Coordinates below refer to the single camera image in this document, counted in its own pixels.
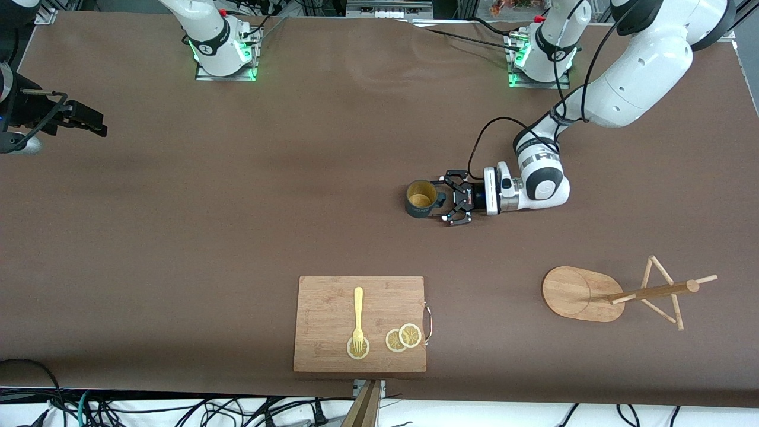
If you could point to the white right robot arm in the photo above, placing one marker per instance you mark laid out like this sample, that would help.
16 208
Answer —
207 35

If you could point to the lemon slice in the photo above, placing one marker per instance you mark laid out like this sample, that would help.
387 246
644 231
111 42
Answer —
410 335
351 354
391 343

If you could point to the yellow plastic fork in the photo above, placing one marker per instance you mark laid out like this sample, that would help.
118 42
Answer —
358 308

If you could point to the teal cup with yellow inside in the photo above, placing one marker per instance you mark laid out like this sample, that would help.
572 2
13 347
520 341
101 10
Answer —
418 207

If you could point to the bamboo cutting board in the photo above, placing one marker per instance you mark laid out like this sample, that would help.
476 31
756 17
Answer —
320 320

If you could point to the grey power strip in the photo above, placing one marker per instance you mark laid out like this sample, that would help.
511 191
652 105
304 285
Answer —
388 7

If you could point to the wooden stand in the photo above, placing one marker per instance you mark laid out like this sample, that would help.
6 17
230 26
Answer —
363 412

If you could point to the metal corner bracket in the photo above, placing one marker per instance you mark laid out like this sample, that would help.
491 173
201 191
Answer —
46 16

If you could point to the metal table bracket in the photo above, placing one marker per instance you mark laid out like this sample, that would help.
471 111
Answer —
382 388

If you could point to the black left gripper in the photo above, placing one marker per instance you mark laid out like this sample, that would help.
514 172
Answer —
475 198

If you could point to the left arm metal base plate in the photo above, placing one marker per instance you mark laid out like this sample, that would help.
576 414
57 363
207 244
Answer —
539 85

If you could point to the orange flowers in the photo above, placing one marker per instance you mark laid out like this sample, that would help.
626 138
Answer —
513 6

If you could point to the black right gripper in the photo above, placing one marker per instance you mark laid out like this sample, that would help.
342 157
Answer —
31 111

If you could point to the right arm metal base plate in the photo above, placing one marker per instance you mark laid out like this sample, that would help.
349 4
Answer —
225 77

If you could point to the wooden cup rack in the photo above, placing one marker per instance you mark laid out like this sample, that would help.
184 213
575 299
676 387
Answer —
575 293

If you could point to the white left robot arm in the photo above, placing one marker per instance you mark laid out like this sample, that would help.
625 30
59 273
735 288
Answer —
640 71

